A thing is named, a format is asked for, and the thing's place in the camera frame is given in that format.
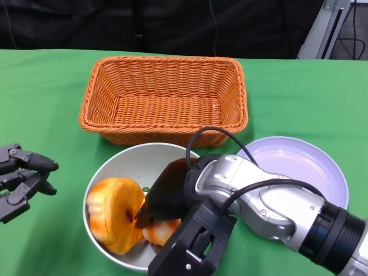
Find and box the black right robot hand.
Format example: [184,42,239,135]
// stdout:
[135,156,238,276]

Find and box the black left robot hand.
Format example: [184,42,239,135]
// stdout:
[0,143,60,225]

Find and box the orange white striped bun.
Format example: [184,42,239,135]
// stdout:
[143,218,182,247]

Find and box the grey-green round bowl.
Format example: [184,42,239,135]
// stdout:
[82,143,202,273]

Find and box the orange ring-shaped bread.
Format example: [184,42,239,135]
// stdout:
[87,177,146,256]

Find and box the orange wicker basket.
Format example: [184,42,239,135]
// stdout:
[78,56,249,148]

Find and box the lavender round plate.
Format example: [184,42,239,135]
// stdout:
[235,136,350,211]

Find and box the black backdrop cloth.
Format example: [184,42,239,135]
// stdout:
[0,0,323,60]

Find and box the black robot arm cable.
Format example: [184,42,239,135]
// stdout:
[185,125,327,221]

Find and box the grey aluminium frame post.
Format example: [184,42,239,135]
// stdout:
[297,0,353,60]

